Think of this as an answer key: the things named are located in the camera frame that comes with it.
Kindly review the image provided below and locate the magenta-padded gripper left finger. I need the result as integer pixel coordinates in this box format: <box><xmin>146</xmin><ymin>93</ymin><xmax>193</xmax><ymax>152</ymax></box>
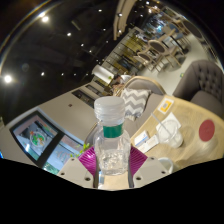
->
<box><xmin>57</xmin><ymin>146</ymin><xmax>101</xmax><ymax>190</ymax></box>

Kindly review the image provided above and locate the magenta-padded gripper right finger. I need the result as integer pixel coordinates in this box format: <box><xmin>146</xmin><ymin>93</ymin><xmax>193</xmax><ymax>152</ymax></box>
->
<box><xmin>127</xmin><ymin>146</ymin><xmax>169</xmax><ymax>189</ymax></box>

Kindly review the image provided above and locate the clear bottle with white cap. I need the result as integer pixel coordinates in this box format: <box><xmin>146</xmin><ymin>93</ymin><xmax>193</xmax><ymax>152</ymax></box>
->
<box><xmin>92</xmin><ymin>95</ymin><xmax>132</xmax><ymax>177</ymax></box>

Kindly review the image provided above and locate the red tree window sticker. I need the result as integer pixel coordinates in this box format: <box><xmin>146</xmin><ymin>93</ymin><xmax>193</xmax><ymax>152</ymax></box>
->
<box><xmin>54</xmin><ymin>148</ymin><xmax>74</xmax><ymax>164</ymax></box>

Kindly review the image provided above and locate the white paper sheet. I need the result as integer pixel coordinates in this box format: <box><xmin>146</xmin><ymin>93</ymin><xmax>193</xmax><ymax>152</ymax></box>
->
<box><xmin>139</xmin><ymin>134</ymin><xmax>161</xmax><ymax>154</ymax></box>

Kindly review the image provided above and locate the small blue white packet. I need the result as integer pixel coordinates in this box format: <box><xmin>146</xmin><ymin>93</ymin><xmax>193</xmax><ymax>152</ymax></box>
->
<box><xmin>133</xmin><ymin>130</ymin><xmax>151</xmax><ymax>148</ymax></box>

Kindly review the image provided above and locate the clear plastic cup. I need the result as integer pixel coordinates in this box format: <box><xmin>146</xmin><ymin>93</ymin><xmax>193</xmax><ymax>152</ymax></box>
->
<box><xmin>156</xmin><ymin>119</ymin><xmax>184</xmax><ymax>149</ymax></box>

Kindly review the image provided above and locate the round festive window sticker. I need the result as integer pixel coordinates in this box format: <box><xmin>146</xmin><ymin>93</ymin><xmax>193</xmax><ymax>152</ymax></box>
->
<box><xmin>29</xmin><ymin>130</ymin><xmax>47</xmax><ymax>148</ymax></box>

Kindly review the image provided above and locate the white drinking straw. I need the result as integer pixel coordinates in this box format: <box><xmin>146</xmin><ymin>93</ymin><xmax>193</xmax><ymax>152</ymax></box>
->
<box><xmin>150</xmin><ymin>112</ymin><xmax>168</xmax><ymax>138</ymax></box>

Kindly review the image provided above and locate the white napkin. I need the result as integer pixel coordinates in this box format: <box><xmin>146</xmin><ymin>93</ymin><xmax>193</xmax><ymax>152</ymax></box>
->
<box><xmin>163</xmin><ymin>111</ymin><xmax>183</xmax><ymax>131</ymax></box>

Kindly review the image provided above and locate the yellow and white card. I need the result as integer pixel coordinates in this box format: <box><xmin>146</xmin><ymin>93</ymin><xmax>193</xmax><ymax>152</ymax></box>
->
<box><xmin>156</xmin><ymin>97</ymin><xmax>175</xmax><ymax>116</ymax></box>

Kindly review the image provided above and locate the flat round red coaster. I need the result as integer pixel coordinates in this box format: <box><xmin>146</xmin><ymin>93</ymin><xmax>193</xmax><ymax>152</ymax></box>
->
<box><xmin>198</xmin><ymin>119</ymin><xmax>216</xmax><ymax>143</ymax></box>

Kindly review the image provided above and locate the grey white chevron pillow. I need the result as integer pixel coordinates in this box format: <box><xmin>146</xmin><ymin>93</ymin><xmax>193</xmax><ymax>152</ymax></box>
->
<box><xmin>119</xmin><ymin>87</ymin><xmax>152</xmax><ymax>122</ymax></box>

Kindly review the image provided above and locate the person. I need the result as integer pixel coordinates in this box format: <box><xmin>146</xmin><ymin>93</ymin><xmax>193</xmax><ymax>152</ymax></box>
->
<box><xmin>111</xmin><ymin>73</ymin><xmax>133</xmax><ymax>96</ymax></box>

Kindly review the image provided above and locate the grey tufted armchair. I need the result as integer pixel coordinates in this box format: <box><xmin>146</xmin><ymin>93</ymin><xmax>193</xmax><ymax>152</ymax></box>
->
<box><xmin>172</xmin><ymin>59</ymin><xmax>224</xmax><ymax>119</ymax></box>

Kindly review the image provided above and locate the group of ceiling lights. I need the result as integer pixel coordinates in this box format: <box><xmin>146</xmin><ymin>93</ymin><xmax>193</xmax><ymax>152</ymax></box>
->
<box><xmin>3</xmin><ymin>0</ymin><xmax>161</xmax><ymax>84</ymax></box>

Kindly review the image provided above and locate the group of dining chairs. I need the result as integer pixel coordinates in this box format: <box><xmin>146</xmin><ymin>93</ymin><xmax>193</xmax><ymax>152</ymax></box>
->
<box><xmin>133</xmin><ymin>13</ymin><xmax>201</xmax><ymax>73</ymax></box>

